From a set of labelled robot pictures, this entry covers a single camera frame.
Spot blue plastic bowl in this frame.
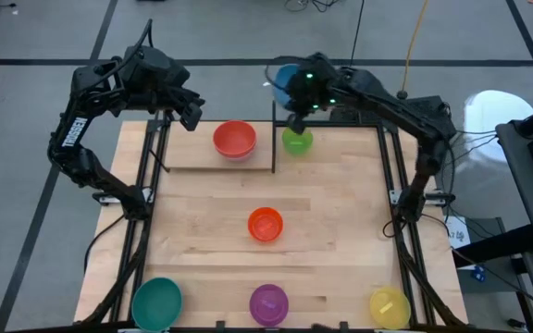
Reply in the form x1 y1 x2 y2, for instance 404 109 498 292
271 63 303 111

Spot orange plastic bowl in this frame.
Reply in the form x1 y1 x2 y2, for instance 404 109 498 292
247 206 285 243

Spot white paper sheet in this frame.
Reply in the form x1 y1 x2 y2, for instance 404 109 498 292
444 216 472 249

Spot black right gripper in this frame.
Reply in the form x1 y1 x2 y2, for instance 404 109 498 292
285 52 341 117

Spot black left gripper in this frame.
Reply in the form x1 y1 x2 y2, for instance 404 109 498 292
135 47 206 112

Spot yellow plastic bowl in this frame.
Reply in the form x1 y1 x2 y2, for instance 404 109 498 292
368 286 412 330

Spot black aluminium table frame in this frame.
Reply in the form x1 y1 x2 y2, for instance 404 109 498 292
79 117 470 333

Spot lime green plastic bowl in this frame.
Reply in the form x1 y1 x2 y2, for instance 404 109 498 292
280 127 315 156

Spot yellow floor cable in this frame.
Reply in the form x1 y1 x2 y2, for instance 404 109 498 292
398 0 430 101

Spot red plastic bowl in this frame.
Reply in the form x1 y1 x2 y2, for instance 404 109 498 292
212 119 258 162

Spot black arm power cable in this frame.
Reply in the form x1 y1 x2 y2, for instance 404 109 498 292
82 213 128 275

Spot teal plastic bowl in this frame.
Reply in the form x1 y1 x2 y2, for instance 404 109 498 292
130 276 184 333

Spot purple plastic bowl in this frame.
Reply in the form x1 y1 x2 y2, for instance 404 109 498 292
248 283 291 327

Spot black floor cable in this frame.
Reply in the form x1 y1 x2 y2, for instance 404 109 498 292
348 0 366 68

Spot tangled black cables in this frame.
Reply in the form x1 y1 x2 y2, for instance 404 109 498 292
284 0 341 13

